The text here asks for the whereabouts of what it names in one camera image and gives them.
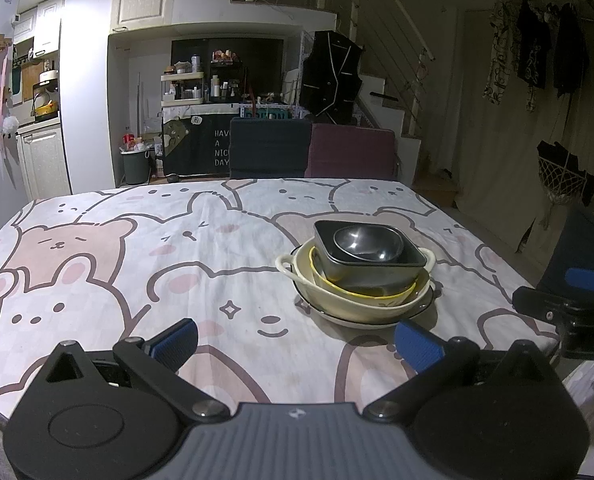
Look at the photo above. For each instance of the white drawer cabinet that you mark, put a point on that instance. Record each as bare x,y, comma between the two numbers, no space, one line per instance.
202,178

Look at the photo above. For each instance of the grey trash bin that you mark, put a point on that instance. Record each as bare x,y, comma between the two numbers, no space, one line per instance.
136,167

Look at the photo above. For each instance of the metal stair railing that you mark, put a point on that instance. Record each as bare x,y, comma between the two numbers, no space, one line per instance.
397,25

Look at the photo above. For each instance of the net basket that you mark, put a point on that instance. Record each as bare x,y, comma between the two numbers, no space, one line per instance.
567,180

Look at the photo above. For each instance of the white shelf rack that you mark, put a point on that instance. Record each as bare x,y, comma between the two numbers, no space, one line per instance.
182,102

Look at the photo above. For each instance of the black-rimmed plate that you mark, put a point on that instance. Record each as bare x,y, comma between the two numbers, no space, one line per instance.
357,322

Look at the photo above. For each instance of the black hanging garment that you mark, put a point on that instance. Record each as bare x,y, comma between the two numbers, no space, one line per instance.
571,50

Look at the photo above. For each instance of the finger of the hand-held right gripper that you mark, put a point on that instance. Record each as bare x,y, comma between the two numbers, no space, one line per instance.
589,280
539,304

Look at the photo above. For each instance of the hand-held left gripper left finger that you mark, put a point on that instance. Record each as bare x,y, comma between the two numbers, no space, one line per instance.
177,342

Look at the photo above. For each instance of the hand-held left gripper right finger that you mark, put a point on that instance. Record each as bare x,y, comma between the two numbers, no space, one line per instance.
417,347

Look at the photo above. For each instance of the black jacket with white trim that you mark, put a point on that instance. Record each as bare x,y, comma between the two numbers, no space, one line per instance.
327,80

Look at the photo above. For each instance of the cartoon bear printed tablecloth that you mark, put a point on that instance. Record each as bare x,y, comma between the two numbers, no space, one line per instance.
127,280

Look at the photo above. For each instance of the yellow-rimmed white bowl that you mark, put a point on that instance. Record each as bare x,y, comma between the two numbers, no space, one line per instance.
349,293

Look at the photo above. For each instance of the patterned hanging garment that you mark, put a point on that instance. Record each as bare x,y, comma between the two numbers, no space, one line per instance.
499,55

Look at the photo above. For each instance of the dark blue chair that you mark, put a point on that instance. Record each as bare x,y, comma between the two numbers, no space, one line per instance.
269,147

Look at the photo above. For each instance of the dark blue cloth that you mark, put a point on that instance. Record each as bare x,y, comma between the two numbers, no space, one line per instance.
577,240

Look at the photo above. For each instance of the teal crate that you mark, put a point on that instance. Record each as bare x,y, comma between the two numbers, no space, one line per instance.
277,111

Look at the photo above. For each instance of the black lettered cloth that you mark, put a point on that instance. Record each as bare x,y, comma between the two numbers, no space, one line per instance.
202,150

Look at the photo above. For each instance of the round steel bowl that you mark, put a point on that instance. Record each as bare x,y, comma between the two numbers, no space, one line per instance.
367,245

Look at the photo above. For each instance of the white kitchen cabinet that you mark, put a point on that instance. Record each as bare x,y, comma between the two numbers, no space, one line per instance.
42,160

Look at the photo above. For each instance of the black printed hanging shirt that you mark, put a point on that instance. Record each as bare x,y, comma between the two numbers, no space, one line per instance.
533,45

